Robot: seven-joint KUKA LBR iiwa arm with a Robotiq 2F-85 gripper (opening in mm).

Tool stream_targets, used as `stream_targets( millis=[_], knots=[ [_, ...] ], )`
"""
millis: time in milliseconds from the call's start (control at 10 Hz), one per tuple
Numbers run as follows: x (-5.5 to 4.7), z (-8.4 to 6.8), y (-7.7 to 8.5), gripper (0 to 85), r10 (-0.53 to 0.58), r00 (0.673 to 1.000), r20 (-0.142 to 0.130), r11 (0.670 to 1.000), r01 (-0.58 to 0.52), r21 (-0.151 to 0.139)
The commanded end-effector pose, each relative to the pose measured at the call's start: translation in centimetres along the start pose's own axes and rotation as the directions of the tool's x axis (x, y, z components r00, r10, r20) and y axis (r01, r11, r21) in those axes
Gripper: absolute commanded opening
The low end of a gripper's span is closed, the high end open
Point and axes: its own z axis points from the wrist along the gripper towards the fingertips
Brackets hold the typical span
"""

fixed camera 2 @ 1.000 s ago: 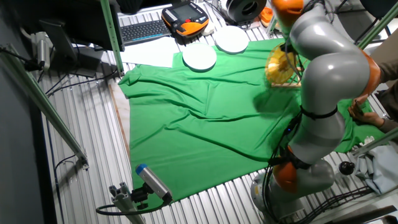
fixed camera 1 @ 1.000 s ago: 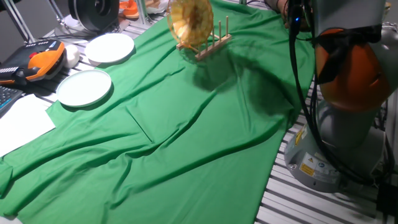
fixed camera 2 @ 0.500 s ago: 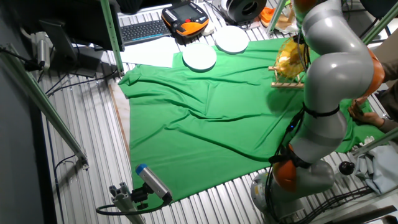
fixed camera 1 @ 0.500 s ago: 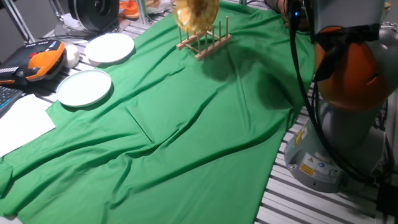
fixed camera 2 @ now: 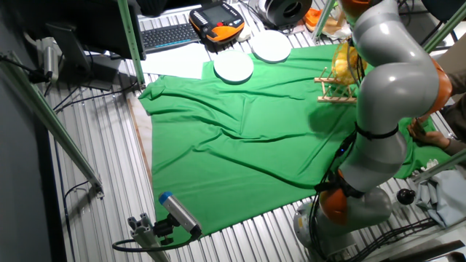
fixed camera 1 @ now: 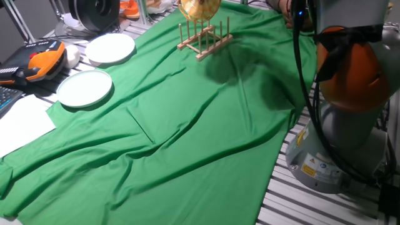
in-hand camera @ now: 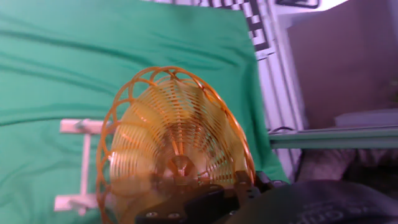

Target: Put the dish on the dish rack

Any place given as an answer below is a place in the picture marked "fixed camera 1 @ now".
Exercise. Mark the person right hand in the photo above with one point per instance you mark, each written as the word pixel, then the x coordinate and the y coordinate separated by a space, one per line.
pixel 286 12

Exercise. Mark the metal frame beam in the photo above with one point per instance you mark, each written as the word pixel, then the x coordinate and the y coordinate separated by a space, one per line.
pixel 143 11

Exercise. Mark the green cloth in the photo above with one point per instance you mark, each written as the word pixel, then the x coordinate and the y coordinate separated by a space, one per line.
pixel 172 125

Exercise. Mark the orange black teach pendant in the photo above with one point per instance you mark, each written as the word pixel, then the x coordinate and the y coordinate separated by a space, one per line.
pixel 40 61

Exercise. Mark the white paper sheet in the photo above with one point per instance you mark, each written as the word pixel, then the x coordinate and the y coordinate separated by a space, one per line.
pixel 22 125

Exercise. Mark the white round plate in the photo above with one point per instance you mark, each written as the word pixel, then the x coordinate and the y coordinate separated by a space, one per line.
pixel 110 48
pixel 84 89

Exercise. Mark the orange plastic object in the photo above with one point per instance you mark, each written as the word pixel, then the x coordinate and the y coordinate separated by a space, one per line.
pixel 129 9

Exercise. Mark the orange woven basket dish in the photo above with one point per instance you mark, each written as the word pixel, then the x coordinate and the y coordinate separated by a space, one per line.
pixel 198 9

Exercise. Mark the silver orange robot arm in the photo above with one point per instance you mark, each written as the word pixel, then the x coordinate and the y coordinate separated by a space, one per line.
pixel 350 78

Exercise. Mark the black keyboard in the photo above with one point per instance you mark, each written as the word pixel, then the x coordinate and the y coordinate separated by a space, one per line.
pixel 7 100

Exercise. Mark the black filament spool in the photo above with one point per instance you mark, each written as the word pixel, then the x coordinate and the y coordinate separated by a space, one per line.
pixel 93 12

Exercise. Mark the wooden dish rack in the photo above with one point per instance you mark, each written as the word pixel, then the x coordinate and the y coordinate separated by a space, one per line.
pixel 204 50

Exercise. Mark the person right forearm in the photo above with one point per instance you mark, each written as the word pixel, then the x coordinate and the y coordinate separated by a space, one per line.
pixel 272 3

